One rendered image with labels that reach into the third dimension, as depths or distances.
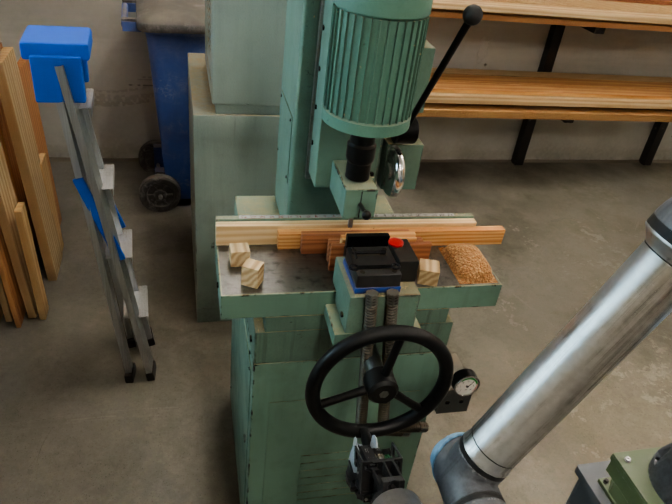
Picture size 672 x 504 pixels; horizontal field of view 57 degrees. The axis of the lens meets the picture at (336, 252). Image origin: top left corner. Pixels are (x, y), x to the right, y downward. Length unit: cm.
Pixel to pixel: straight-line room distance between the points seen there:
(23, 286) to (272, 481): 131
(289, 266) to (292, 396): 31
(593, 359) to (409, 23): 62
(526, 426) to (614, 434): 155
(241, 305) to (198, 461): 93
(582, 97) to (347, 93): 274
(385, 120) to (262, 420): 74
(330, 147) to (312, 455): 75
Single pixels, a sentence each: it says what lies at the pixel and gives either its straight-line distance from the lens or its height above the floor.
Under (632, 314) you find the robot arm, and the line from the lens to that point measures 90.
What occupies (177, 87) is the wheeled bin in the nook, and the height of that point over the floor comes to 65.
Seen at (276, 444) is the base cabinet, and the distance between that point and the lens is 155.
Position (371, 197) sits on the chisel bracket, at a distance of 128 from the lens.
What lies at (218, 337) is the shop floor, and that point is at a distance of 247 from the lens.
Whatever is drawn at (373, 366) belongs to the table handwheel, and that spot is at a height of 83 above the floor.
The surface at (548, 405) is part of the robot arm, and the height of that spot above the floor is 102.
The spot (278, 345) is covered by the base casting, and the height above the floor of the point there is 76.
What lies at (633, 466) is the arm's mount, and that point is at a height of 65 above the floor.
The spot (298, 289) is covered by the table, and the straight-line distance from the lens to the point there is 124.
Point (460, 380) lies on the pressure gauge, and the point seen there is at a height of 68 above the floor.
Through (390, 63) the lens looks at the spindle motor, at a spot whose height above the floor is 134.
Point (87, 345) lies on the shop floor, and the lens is 249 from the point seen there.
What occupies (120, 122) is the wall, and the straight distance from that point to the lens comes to 367.
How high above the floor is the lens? 166
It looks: 34 degrees down
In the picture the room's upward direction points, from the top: 8 degrees clockwise
